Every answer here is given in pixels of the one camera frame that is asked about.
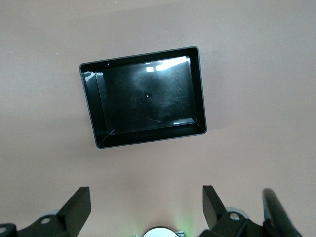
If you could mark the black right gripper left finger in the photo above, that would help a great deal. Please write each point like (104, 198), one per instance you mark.
(71, 217)

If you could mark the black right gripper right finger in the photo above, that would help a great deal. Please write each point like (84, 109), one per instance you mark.
(217, 219)

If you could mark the black plastic box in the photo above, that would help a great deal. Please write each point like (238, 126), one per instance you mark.
(148, 98)

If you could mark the brown table mat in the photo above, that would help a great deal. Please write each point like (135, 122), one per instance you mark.
(37, 98)

